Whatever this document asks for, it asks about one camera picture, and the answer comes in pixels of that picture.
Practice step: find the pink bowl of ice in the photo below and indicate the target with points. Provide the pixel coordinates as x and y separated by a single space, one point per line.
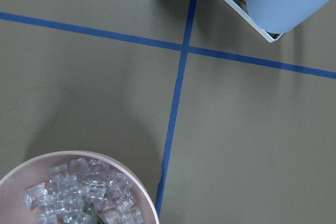
74 187

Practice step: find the white wire cup rack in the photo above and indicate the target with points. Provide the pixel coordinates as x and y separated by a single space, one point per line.
240 7

